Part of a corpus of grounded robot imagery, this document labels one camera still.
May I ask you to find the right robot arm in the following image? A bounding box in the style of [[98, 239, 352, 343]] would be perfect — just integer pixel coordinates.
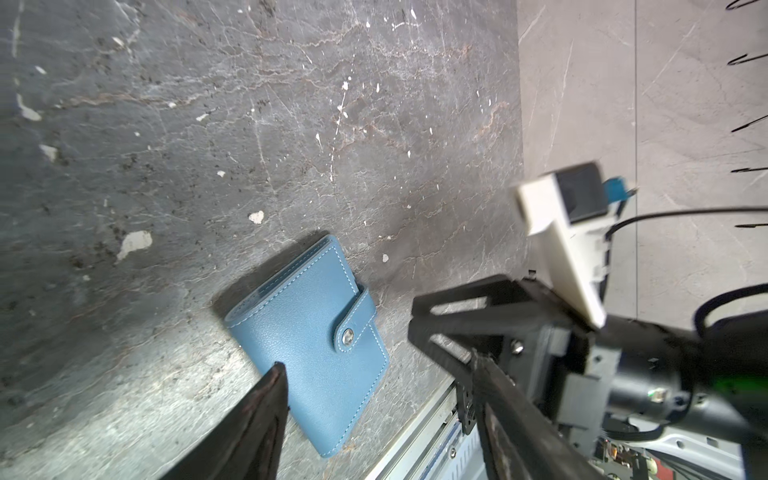
[[408, 275, 767, 479]]

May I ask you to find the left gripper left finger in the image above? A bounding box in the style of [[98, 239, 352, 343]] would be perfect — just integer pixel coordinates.
[[164, 362, 289, 479]]

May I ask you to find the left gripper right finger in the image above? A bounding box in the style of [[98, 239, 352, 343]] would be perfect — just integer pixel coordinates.
[[470, 351, 606, 479]]

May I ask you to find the black wire hook rack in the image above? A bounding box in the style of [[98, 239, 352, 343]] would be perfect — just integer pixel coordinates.
[[724, 0, 768, 230]]

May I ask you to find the blue leather card holder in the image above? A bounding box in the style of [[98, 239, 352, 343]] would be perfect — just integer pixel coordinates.
[[224, 235, 389, 458]]

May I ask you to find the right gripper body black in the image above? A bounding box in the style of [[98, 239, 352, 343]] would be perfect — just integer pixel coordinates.
[[408, 275, 702, 455]]

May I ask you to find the aluminium front rail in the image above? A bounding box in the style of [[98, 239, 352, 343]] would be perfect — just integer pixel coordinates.
[[366, 380, 487, 479]]

